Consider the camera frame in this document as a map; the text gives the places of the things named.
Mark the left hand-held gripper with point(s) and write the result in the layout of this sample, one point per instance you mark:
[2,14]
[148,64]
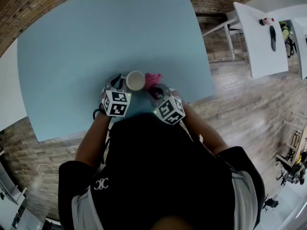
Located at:
[116,104]

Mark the wooden rack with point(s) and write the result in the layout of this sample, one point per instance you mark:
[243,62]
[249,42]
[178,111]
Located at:
[295,152]

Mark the person's right forearm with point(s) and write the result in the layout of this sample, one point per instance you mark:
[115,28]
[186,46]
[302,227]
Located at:
[206,130]

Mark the white mug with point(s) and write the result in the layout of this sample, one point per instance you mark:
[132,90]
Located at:
[135,80]

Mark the white metal frame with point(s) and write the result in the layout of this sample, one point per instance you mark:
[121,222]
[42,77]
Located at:
[230,32]

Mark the pink cloth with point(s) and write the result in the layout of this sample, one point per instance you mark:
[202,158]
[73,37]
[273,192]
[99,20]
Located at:
[152,79]

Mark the long white table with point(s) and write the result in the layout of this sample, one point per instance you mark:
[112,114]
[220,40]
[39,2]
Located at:
[9,92]

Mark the short white table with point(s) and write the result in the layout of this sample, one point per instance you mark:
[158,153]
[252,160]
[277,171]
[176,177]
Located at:
[263,56]

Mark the person's right hand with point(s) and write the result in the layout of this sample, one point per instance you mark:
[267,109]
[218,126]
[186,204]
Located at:
[177,94]

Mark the plastic bottle with red cap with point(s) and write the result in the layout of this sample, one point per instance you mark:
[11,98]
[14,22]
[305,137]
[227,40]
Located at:
[266,21]

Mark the person's left forearm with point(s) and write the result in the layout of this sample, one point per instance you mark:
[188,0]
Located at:
[93,140]

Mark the white desk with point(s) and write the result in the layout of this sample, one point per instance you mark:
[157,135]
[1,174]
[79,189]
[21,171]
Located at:
[9,188]

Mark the chair with yellow-green bag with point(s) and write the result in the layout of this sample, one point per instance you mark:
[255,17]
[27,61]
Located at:
[287,35]

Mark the person's black t-shirt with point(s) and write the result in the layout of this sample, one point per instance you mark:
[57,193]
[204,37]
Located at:
[163,171]

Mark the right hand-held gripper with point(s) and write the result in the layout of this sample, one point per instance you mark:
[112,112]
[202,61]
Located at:
[171,110]

